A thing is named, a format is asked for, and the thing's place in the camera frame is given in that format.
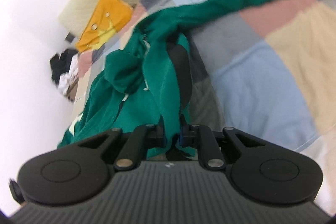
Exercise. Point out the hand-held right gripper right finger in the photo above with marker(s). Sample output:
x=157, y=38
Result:
x=207, y=145

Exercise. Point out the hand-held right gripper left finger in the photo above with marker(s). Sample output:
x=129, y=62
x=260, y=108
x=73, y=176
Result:
x=131, y=148

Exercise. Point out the green hoodie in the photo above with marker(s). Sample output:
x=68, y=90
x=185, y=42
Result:
x=126, y=98

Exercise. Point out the black clothes pile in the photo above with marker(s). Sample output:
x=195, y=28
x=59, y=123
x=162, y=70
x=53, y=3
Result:
x=61, y=64

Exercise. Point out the patchwork quilt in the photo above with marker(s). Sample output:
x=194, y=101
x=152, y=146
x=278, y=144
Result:
x=262, y=82

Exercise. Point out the yellow crown cushion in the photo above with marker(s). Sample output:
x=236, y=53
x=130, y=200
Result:
x=105, y=14

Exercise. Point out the dark wall socket plate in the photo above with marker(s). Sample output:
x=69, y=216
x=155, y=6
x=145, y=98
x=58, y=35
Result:
x=69, y=37

